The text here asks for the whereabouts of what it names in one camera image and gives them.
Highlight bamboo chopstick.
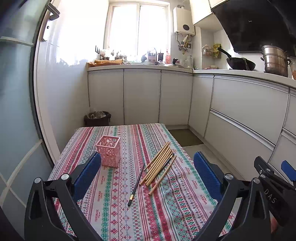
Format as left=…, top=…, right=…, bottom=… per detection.
left=145, top=150, right=173, bottom=186
left=144, top=148, right=173, bottom=186
left=149, top=154, right=176, bottom=195
left=140, top=146, right=173, bottom=185
left=140, top=144, right=170, bottom=184
left=144, top=142, right=170, bottom=170

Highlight black chopstick gold band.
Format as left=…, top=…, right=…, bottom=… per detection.
left=127, top=165, right=145, bottom=207

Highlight kitchen window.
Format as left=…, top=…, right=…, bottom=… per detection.
left=104, top=1, right=172, bottom=63

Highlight pink perforated utensil basket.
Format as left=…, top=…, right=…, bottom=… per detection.
left=95, top=135, right=121, bottom=168

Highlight dark trash bin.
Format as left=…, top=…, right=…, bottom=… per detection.
left=84, top=111, right=111, bottom=127

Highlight patterned striped tablecloth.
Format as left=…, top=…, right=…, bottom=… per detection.
left=49, top=123, right=217, bottom=240

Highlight white lower cabinets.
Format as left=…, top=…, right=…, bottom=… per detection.
left=88, top=65, right=295, bottom=180

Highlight stainless steel stock pot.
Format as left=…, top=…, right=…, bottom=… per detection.
left=261, top=45, right=291, bottom=77

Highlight orange cloth on counter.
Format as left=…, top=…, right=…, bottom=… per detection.
left=87, top=59, right=123, bottom=67

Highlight white kettle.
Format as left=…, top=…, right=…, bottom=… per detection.
left=186, top=55, right=193, bottom=70

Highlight black wok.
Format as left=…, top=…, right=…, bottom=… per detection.
left=217, top=47, right=256, bottom=71

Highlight yellow green snack bag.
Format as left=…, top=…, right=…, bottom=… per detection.
left=212, top=43, right=221, bottom=59

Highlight red bottle on counter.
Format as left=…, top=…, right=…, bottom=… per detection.
left=165, top=50, right=171, bottom=64

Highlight black range hood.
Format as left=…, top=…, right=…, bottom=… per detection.
left=212, top=0, right=295, bottom=57

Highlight white water heater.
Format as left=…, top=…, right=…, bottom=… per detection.
left=173, top=7, right=195, bottom=36

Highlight white upper cabinet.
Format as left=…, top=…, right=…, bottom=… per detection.
left=189, top=0, right=223, bottom=32

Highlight door handle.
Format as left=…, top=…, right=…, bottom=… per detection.
left=46, top=2, right=60, bottom=21

